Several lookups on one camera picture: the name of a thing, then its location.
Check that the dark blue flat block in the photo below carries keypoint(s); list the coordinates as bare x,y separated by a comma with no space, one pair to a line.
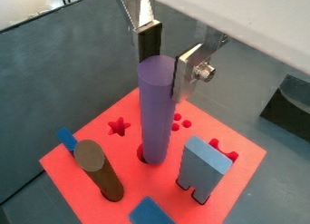
149,213

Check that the red shape board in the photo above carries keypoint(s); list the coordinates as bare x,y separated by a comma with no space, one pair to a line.
117,131

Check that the small dark blue block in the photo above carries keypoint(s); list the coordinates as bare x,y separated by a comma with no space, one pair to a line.
68,138

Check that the black curved holder bracket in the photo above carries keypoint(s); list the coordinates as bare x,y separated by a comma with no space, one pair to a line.
288,109

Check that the light blue notched block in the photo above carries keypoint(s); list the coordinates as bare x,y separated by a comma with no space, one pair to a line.
204,167

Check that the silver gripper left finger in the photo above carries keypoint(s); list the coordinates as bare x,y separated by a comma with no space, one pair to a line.
145,26

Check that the dark brown cylinder peg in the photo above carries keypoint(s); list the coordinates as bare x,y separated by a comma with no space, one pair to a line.
94,162

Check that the purple cylinder peg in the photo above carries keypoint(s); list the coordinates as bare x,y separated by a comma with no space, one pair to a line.
156,77

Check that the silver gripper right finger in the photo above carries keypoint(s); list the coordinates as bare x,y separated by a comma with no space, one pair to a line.
193,64

